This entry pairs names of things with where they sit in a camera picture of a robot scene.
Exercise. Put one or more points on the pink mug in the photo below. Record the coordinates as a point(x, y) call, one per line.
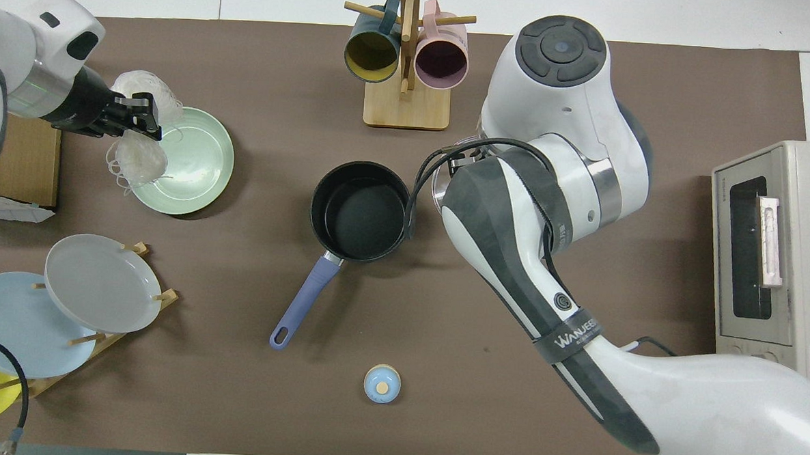
point(441, 61)

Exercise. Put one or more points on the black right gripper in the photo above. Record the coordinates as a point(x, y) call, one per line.
point(464, 163)

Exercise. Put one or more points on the light blue plate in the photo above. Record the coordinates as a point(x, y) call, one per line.
point(11, 326)

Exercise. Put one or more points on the dark teal mug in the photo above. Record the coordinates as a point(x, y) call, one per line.
point(371, 55)

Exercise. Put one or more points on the white toaster oven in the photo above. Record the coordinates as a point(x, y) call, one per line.
point(808, 238)

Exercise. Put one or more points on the light green plate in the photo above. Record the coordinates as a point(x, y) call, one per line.
point(199, 167)

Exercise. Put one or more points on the grey plate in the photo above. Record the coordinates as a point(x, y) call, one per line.
point(102, 282)

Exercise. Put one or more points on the wooden mug tree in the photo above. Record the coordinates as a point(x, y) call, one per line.
point(407, 108)

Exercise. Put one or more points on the crumpled white bag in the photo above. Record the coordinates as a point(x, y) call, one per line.
point(9, 209)

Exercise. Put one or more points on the wooden plate rack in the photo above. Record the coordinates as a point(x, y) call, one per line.
point(109, 341)

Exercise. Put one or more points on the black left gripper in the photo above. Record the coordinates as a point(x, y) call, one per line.
point(89, 108)

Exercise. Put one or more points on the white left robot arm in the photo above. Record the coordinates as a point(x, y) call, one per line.
point(16, 46)

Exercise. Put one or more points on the small blue round bell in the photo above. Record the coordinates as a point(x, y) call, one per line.
point(382, 384)

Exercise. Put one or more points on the wooden shelf box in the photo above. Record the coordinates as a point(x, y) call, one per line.
point(32, 163)

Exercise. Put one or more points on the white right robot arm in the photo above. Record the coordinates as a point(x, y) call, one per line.
point(560, 125)

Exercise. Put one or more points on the brown table mat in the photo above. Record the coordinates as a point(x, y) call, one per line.
point(247, 77)

